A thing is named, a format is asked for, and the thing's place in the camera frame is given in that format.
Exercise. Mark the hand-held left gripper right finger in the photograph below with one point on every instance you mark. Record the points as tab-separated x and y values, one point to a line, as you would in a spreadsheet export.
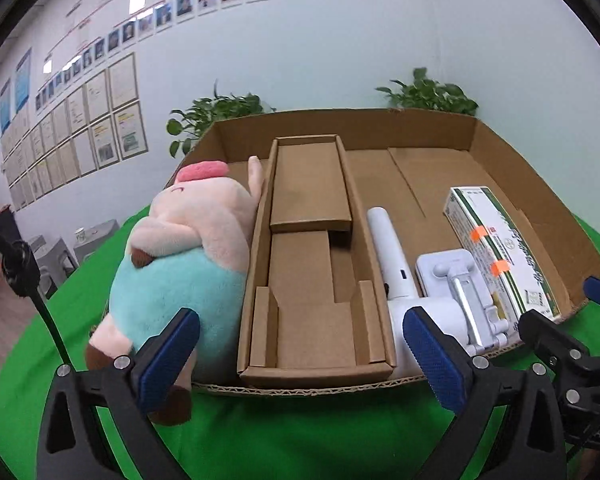
432	360

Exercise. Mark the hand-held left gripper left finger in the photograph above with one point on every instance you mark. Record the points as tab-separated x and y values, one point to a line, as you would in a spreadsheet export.
167	360

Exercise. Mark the pink pig plush toy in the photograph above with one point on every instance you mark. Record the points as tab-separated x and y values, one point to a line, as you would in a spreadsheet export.
180	280

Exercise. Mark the white folding phone stand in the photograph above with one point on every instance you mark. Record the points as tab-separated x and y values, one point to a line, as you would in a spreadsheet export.
445	270

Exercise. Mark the white handheld appliance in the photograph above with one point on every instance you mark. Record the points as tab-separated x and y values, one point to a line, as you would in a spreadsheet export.
387	245

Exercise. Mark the green and white medicine box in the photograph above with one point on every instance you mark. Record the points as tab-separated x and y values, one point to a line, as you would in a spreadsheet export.
485	220

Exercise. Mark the large cardboard box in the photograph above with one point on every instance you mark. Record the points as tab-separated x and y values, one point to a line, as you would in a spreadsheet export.
430	170

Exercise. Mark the long cardboard insert tray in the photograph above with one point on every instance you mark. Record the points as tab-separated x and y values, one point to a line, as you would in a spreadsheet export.
305	310

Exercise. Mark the grey plastic stool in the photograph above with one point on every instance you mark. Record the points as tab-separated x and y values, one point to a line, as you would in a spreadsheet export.
97	237
55	255
35	241

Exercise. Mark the white paper cup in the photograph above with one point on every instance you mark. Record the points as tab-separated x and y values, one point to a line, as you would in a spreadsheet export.
80	236

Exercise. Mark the black cabinet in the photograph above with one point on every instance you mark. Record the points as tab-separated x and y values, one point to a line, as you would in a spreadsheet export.
5	225

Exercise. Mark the bushy green potted plant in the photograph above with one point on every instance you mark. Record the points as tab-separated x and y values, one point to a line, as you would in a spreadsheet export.
205	115

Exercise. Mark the green plant in brown pot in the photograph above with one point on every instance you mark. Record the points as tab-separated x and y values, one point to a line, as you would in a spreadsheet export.
430	92

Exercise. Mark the wall of framed certificates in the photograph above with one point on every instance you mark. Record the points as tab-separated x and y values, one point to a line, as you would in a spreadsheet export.
95	110

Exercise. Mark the blue wall poster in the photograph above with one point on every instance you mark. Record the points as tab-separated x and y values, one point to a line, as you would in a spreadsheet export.
23	80
5	102

